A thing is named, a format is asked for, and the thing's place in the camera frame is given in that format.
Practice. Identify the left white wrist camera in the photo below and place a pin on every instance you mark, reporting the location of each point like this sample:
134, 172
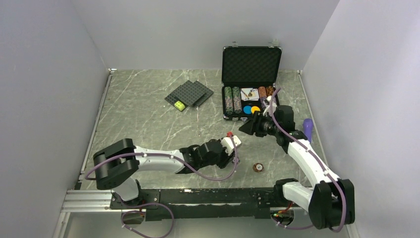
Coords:
230, 142

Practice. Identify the yellow dealer button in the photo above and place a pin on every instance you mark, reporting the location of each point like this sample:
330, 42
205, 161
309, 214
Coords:
255, 109

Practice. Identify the red chip stack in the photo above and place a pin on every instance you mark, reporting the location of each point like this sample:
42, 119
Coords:
262, 92

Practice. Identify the dark foam pad top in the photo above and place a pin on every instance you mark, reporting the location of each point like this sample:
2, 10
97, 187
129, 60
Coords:
187, 93

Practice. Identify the grey chip stack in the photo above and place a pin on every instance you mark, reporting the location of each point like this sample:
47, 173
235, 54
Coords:
229, 104

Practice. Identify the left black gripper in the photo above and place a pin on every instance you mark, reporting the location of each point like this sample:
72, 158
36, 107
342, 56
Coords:
226, 159

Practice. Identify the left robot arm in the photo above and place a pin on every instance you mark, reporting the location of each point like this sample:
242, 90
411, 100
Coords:
115, 164

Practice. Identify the dark green chip stack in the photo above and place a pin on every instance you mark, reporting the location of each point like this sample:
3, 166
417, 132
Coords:
236, 93

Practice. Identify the blue dealer button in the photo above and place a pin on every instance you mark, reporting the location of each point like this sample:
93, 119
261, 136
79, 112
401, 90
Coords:
247, 110

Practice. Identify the purple-grey chip stack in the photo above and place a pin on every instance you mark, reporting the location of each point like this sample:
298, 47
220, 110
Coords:
237, 105

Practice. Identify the playing cards deck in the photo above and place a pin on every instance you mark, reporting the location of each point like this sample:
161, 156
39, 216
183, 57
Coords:
249, 94

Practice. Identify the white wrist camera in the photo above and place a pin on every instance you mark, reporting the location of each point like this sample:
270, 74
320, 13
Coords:
271, 108
230, 142

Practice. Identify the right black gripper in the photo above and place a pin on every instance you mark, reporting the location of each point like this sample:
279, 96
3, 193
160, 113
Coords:
253, 127

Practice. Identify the purple chip stack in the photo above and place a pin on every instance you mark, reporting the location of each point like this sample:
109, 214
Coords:
264, 102

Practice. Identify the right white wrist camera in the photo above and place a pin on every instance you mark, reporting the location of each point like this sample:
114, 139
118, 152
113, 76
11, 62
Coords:
271, 108

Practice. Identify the purple cylinder object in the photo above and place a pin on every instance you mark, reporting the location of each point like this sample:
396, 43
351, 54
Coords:
308, 126

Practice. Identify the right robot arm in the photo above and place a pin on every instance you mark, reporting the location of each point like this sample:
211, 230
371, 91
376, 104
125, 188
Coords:
330, 201

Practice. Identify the yellow-green dice block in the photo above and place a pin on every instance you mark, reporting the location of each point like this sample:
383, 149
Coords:
179, 106

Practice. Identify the black poker case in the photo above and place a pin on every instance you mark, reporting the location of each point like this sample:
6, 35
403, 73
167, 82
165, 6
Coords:
248, 67

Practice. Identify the black base frame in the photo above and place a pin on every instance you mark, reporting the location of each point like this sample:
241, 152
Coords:
161, 204

